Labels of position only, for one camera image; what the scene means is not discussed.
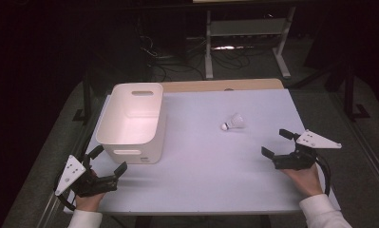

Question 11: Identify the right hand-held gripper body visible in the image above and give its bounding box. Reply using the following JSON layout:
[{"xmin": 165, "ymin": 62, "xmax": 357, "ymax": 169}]
[{"xmin": 273, "ymin": 128, "xmax": 343, "ymax": 171}]

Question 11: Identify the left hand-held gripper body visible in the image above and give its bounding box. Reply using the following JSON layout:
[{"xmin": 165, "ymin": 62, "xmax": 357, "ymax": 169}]
[{"xmin": 54, "ymin": 154, "xmax": 120, "ymax": 199}]

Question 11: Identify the white plastic storage bin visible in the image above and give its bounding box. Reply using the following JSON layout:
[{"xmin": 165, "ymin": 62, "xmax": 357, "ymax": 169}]
[{"xmin": 95, "ymin": 82, "xmax": 167, "ymax": 165}]

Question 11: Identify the white feather shuttlecock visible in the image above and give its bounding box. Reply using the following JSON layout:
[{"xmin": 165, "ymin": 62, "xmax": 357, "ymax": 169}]
[{"xmin": 220, "ymin": 112, "xmax": 246, "ymax": 131}]

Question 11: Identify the person's left hand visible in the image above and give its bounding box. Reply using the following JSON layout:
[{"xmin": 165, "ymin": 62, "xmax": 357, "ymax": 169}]
[{"xmin": 74, "ymin": 169, "xmax": 108, "ymax": 213}]

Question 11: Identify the person's right hand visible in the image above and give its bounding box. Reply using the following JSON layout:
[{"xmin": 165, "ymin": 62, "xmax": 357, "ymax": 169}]
[{"xmin": 279, "ymin": 163, "xmax": 325, "ymax": 199}]

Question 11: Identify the black metal stand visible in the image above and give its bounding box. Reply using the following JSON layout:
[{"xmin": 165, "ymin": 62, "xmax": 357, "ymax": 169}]
[
  {"xmin": 342, "ymin": 61, "xmax": 371, "ymax": 123},
  {"xmin": 71, "ymin": 67, "xmax": 94, "ymax": 125}
]

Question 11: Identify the white table cover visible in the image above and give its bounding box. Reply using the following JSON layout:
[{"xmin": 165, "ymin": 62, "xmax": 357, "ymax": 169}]
[{"xmin": 63, "ymin": 88, "xmax": 342, "ymax": 217}]

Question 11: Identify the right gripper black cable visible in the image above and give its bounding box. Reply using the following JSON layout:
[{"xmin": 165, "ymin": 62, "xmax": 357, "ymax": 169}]
[{"xmin": 314, "ymin": 154, "xmax": 332, "ymax": 197}]

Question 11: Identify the white metal desk frame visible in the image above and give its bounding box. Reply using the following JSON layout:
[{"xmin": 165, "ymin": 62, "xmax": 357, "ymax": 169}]
[{"xmin": 204, "ymin": 6, "xmax": 297, "ymax": 81}]

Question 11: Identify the tangle of black floor cables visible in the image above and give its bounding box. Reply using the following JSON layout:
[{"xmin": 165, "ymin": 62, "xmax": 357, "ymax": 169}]
[{"xmin": 139, "ymin": 32, "xmax": 252, "ymax": 82}]

